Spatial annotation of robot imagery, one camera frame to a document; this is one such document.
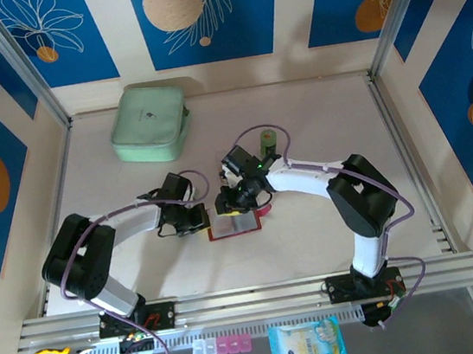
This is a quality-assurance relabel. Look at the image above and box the black cable connector module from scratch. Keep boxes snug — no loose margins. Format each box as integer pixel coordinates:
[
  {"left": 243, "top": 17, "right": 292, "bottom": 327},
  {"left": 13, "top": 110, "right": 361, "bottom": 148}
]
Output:
[
  {"left": 359, "top": 293, "right": 413, "bottom": 331},
  {"left": 116, "top": 327, "right": 157, "bottom": 354}
]

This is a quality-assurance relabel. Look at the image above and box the red card holder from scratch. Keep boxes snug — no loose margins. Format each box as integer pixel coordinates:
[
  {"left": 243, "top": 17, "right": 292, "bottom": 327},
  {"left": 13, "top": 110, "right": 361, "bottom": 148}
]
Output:
[{"left": 204, "top": 205, "right": 276, "bottom": 243}]

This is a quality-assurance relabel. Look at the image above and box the white and pink pill organizer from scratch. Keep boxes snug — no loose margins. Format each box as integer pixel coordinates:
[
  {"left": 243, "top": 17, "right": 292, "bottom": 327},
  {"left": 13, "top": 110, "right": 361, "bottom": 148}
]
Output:
[{"left": 190, "top": 333, "right": 254, "bottom": 354}]

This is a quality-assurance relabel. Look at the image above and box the aluminium mounting rail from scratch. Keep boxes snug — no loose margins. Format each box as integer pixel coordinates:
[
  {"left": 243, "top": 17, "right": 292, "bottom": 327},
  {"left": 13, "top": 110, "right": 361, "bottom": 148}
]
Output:
[{"left": 12, "top": 251, "right": 473, "bottom": 353}]

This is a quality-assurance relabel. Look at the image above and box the mint green zip pouch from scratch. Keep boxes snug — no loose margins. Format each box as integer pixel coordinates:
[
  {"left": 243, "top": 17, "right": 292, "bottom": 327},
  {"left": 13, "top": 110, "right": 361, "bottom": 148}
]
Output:
[{"left": 103, "top": 80, "right": 197, "bottom": 171}]

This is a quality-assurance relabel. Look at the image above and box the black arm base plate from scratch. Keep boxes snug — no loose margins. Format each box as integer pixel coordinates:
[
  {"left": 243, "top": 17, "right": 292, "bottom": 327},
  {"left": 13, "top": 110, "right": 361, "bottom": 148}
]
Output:
[
  {"left": 322, "top": 266, "right": 408, "bottom": 306},
  {"left": 95, "top": 300, "right": 180, "bottom": 340}
]

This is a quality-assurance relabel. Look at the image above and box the slotted grey cable duct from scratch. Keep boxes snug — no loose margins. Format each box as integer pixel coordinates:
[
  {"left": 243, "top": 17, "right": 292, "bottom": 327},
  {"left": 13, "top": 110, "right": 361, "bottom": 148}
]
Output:
[{"left": 16, "top": 303, "right": 367, "bottom": 354}]

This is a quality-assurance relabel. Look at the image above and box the aluminium table edge rail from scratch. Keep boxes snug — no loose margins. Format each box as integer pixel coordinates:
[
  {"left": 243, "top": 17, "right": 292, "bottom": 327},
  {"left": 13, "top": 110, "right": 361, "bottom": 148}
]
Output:
[{"left": 365, "top": 68, "right": 455, "bottom": 262}]

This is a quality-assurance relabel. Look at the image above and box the blue wet wipes packet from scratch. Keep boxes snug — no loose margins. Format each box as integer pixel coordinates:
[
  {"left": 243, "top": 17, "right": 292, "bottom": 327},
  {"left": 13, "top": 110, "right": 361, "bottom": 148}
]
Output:
[{"left": 266, "top": 314, "right": 348, "bottom": 354}]

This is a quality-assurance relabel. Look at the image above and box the aluminium frame post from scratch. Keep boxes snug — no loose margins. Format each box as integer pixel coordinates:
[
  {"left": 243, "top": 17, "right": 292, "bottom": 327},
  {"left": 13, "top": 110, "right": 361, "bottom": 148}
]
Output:
[
  {"left": 357, "top": 0, "right": 455, "bottom": 82},
  {"left": 0, "top": 0, "right": 74, "bottom": 138}
]

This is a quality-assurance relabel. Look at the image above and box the green cylindrical can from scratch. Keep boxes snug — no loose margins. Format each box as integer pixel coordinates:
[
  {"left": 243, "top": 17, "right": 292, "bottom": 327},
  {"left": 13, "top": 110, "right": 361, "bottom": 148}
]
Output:
[{"left": 258, "top": 126, "right": 282, "bottom": 160}]

